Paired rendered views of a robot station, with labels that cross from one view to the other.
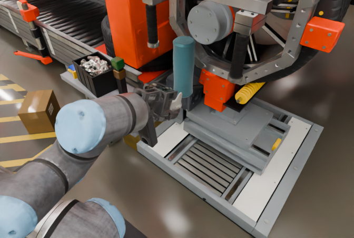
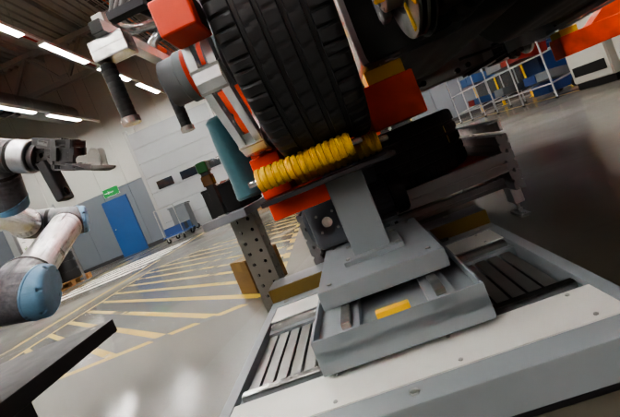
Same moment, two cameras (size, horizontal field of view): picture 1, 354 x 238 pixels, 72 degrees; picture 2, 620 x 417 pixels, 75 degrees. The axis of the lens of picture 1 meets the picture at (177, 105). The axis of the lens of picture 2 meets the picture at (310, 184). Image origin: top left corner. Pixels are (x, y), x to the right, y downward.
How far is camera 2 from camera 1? 1.39 m
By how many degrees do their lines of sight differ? 64
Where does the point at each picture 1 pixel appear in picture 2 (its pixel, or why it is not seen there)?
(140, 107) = (15, 145)
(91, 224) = (12, 268)
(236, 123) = (350, 262)
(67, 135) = not seen: outside the picture
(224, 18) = (166, 65)
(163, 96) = (54, 143)
